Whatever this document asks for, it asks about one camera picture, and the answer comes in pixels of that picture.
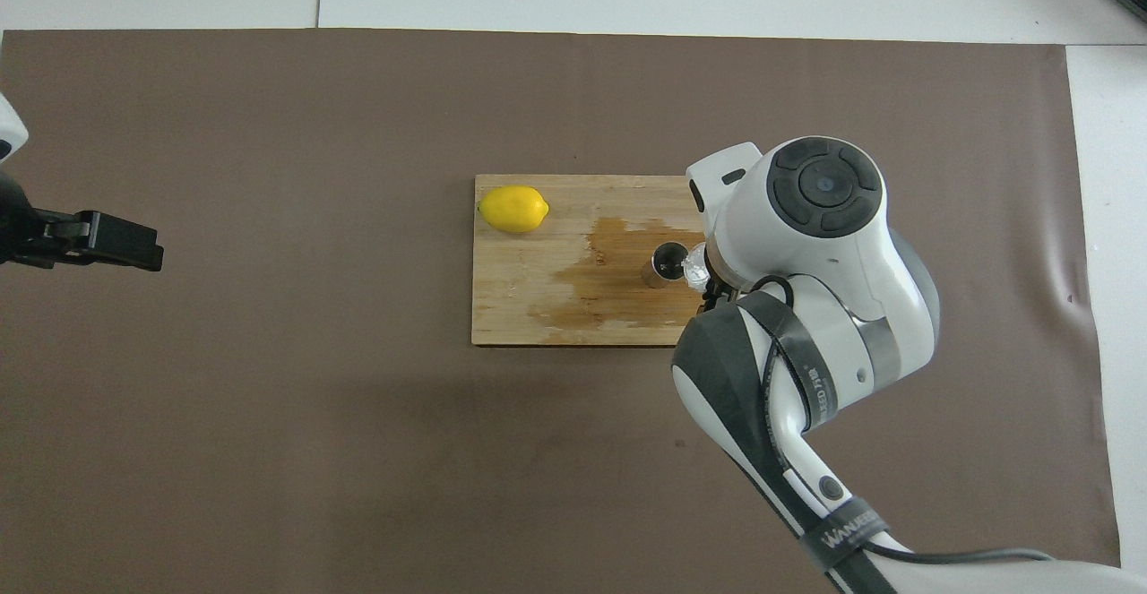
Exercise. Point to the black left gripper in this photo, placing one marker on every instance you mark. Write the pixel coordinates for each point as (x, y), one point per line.
(13, 218)

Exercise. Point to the clear textured glass cup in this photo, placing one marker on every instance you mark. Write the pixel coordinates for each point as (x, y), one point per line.
(695, 267)

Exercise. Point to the steel double jigger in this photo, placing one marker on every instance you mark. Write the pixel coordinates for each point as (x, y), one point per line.
(665, 264)

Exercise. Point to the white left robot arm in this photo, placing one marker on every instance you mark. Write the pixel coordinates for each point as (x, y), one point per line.
(7, 133)

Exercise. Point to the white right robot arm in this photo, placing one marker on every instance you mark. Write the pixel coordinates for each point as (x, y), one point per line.
(806, 307)

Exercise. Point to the wooden cutting board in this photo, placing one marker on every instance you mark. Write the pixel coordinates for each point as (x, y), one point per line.
(538, 298)

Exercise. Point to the yellow lemon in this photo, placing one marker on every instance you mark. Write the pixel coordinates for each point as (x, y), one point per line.
(513, 209)

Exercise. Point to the brown paper table mat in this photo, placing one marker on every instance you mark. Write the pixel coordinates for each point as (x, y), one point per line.
(269, 415)

